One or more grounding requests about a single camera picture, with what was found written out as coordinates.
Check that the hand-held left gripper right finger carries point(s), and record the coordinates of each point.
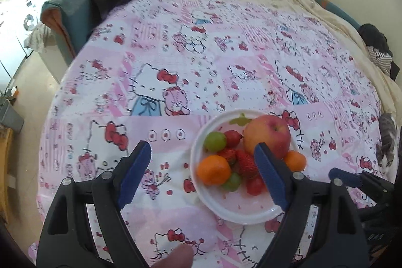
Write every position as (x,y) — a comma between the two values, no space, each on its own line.
(270,175)

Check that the teal armchair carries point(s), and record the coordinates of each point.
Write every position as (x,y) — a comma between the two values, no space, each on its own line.
(73,13)

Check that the patterned cloth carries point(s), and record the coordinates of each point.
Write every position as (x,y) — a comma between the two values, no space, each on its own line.
(37,37)

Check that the green grape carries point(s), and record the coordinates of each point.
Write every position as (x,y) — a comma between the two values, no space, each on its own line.
(214,141)
(233,181)

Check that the white washing machine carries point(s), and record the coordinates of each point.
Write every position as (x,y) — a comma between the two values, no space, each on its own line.
(29,20)

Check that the dark clothing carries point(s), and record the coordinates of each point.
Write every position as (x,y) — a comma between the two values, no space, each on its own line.
(375,35)

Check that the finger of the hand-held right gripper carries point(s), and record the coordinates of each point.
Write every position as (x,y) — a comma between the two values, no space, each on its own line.
(345,177)

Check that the red cherry tomato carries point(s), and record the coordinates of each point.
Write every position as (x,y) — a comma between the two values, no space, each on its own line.
(255,186)
(232,137)

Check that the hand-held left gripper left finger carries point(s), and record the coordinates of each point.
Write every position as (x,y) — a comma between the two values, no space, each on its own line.
(135,175)

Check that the person's left hand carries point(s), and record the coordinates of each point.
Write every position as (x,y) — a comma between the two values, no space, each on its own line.
(176,257)

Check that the grey bin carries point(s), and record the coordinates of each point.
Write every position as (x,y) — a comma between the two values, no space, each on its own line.
(9,115)

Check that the small red strawberry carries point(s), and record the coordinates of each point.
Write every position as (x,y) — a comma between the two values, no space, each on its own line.
(227,155)

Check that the striped cloth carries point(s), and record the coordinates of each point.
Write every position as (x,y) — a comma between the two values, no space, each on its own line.
(380,60)

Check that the large red strawberry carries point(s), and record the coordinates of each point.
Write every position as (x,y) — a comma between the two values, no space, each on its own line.
(246,162)

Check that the pink white oval plate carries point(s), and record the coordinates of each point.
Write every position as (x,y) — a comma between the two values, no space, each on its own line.
(232,205)

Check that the grey white cat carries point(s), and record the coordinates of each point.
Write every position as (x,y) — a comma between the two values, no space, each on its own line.
(388,142)

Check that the wooden furniture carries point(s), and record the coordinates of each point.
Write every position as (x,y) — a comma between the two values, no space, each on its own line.
(5,173)

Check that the red yellow apple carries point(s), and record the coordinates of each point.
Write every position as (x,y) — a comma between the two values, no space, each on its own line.
(267,133)

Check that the pink cartoon printed bedsheet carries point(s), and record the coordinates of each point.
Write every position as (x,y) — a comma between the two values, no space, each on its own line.
(219,67)

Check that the small orange tangerine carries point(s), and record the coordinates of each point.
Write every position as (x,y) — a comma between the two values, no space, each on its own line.
(295,160)

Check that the large orange tangerine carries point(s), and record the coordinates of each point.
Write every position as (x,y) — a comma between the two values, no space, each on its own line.
(213,170)

